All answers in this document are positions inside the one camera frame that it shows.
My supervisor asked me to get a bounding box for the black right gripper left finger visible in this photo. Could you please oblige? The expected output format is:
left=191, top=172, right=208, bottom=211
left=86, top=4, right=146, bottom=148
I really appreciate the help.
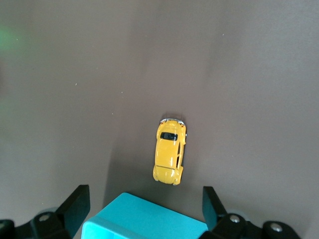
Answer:
left=0, top=184, right=91, bottom=239

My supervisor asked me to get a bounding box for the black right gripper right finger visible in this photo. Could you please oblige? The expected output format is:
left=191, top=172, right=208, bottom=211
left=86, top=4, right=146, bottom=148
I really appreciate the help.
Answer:
left=200, top=186, right=300, bottom=239

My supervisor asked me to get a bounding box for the yellow beetle toy car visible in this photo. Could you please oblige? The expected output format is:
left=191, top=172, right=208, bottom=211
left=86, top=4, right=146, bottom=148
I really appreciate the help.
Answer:
left=152, top=115, right=188, bottom=187

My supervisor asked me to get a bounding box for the teal plastic storage bin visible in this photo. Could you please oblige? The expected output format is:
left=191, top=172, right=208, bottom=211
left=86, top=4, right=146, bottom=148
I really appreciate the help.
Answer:
left=82, top=192, right=209, bottom=239

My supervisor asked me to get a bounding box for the brown table cover sheet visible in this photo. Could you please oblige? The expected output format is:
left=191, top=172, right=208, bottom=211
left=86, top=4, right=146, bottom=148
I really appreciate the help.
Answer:
left=0, top=0, right=319, bottom=239

